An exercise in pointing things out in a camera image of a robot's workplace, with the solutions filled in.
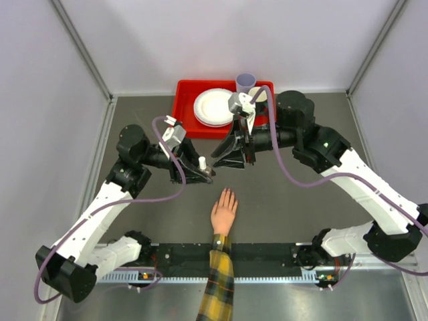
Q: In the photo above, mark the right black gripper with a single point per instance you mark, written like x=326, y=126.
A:
x=236, y=158

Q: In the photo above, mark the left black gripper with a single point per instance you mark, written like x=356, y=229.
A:
x=188, y=158

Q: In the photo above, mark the white nail polish cap brush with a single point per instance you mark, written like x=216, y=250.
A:
x=202, y=163

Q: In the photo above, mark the glitter nail polish bottle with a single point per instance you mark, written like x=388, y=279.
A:
x=209, y=172

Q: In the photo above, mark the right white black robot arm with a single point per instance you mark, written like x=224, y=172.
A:
x=287, y=121

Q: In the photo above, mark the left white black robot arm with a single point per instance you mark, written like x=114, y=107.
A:
x=74, y=264

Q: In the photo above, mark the yellow plaid sleeve forearm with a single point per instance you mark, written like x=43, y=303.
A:
x=217, y=301

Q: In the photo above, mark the mannequin hand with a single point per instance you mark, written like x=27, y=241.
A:
x=224, y=212

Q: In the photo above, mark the lower white plate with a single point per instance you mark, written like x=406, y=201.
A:
x=211, y=125

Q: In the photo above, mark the white plate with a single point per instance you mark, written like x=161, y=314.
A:
x=211, y=125
x=212, y=106

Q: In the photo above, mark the upper white plate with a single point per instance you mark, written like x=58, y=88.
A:
x=212, y=106

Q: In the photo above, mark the dark green mug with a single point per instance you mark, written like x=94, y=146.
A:
x=259, y=95

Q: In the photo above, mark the lavender plastic cup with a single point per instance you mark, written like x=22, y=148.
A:
x=244, y=82

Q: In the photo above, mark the red plastic tray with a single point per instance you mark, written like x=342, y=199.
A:
x=185, y=96

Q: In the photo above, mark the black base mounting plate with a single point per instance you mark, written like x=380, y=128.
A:
x=243, y=259

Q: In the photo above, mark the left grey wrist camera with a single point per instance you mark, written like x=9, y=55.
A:
x=174, y=134

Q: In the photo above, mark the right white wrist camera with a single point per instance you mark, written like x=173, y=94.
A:
x=240, y=104

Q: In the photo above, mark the aluminium frame rail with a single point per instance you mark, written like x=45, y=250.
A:
x=408, y=260

